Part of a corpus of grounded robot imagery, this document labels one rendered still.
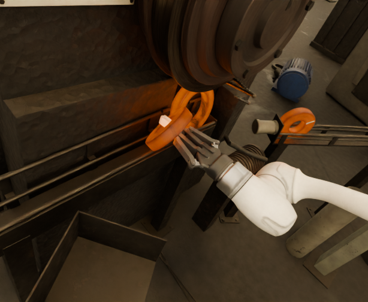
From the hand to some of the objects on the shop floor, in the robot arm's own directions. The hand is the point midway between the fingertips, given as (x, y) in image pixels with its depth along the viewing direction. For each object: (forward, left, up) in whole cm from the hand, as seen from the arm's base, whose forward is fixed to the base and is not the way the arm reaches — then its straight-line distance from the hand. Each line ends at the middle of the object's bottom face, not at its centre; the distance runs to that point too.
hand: (171, 125), depth 80 cm
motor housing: (-13, -46, -76) cm, 90 cm away
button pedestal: (-75, -76, -77) cm, 132 cm away
